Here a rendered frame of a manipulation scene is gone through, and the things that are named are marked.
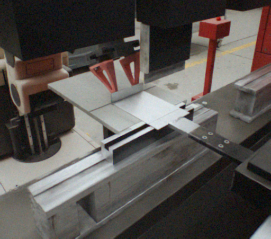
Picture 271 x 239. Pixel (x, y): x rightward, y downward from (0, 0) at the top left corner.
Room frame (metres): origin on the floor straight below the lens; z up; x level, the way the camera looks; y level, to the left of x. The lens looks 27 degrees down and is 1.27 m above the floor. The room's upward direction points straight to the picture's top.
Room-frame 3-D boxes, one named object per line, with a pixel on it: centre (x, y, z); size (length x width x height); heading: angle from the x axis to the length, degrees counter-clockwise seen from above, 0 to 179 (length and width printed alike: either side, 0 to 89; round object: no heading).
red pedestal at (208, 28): (2.27, -0.63, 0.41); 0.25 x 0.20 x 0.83; 42
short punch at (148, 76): (0.45, -0.05, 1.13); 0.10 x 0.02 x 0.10; 132
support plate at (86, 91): (0.56, 0.05, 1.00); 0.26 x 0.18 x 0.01; 42
